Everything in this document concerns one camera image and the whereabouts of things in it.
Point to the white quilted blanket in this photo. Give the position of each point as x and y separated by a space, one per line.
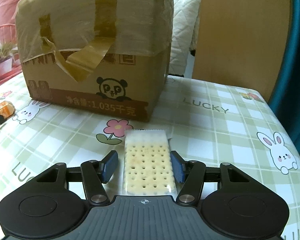
186 20

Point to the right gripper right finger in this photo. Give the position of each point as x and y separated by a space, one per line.
192 175

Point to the clear soda cracker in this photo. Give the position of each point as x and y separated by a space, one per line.
147 165

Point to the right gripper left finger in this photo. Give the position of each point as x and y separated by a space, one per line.
93 174

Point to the orange cracker pack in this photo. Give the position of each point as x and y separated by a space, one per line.
7 109

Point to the cardboard box with plastic liner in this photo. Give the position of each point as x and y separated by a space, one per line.
106 56

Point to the wooden headboard panel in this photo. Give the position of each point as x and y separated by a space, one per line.
242 42

